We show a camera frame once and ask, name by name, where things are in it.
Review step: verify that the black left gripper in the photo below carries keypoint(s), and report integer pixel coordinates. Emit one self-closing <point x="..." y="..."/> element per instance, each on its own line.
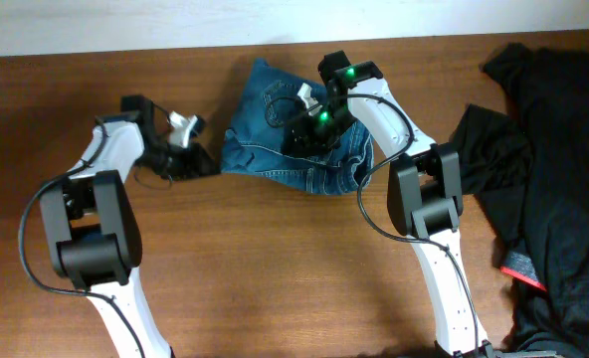
<point x="190" y="160"/>

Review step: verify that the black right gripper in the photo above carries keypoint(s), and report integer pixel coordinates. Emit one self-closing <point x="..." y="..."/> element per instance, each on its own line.
<point x="304" y="136"/>

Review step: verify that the blue denim jeans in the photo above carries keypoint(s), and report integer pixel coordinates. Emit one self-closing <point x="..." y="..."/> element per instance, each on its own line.
<point x="256" y="142"/>

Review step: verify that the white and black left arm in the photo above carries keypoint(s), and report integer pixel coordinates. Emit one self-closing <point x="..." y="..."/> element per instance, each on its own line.
<point x="91" y="230"/>

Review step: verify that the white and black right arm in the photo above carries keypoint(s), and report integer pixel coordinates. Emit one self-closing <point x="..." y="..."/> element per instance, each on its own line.
<point x="424" y="195"/>

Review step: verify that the black garment pile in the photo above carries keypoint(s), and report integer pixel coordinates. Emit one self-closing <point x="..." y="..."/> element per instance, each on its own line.
<point x="529" y="169"/>

